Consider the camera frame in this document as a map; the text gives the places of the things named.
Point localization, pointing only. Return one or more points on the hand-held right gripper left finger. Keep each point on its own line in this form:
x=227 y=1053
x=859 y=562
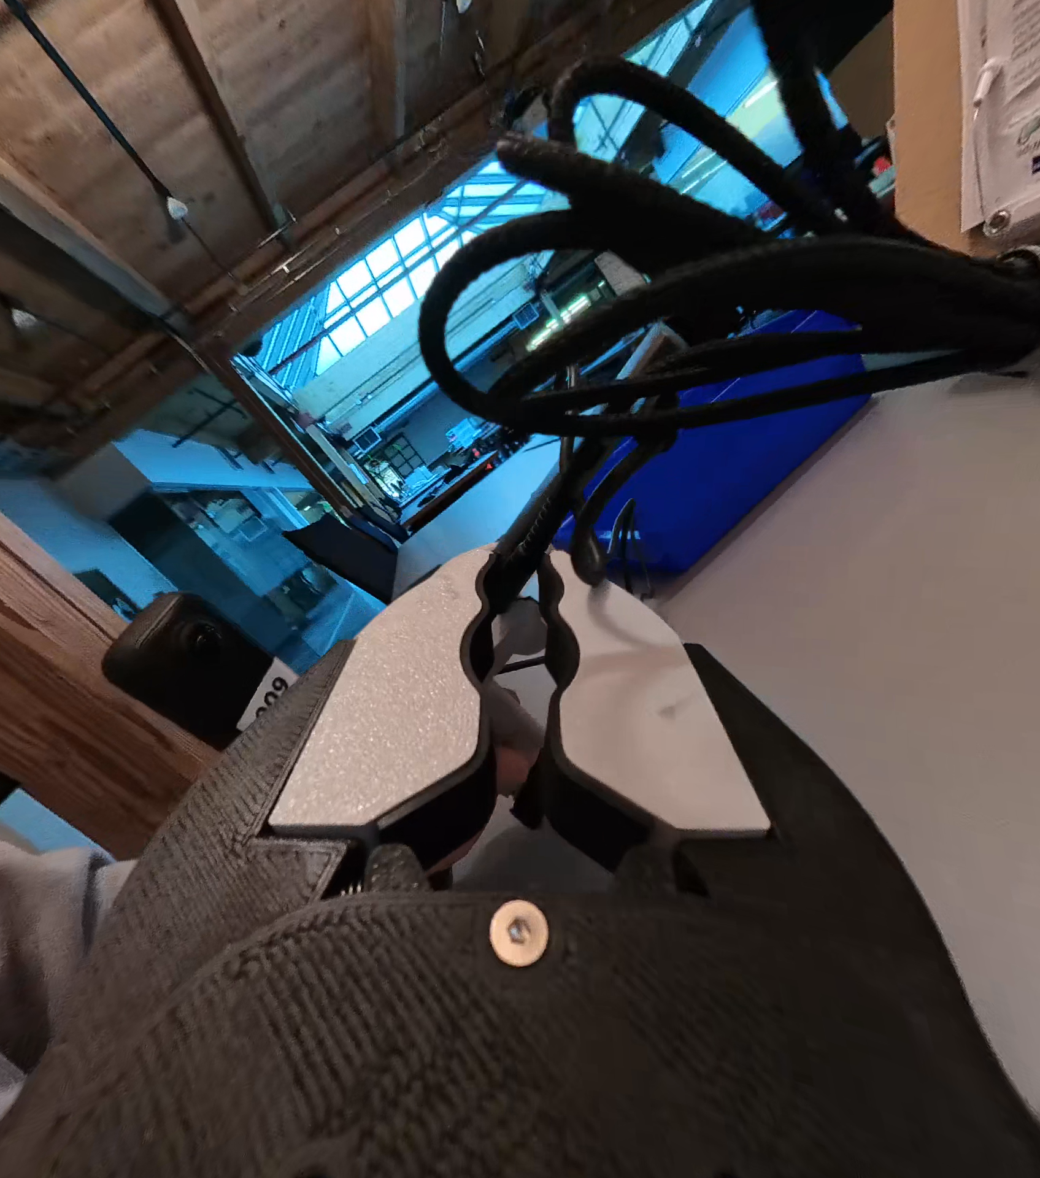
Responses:
x=373 y=718

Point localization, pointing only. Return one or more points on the white ceiling spotlight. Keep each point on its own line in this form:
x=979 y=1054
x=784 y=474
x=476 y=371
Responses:
x=176 y=210

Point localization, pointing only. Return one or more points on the grey desk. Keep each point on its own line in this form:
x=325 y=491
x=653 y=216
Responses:
x=897 y=644

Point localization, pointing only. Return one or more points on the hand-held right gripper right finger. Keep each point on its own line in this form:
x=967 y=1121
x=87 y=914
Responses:
x=667 y=736

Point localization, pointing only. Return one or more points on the blue plastic bin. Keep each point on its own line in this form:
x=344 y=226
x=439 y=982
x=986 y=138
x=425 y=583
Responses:
x=741 y=442

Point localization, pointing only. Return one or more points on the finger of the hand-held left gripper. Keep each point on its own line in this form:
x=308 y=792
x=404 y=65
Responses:
x=520 y=640

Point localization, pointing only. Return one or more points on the person's left hand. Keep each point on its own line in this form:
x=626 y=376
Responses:
x=518 y=745

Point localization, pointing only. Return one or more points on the wooden document stand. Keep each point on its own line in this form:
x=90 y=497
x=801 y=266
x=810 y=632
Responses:
x=925 y=119

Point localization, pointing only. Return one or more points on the wooden pillar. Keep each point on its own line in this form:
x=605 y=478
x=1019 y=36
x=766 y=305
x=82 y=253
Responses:
x=22 y=663

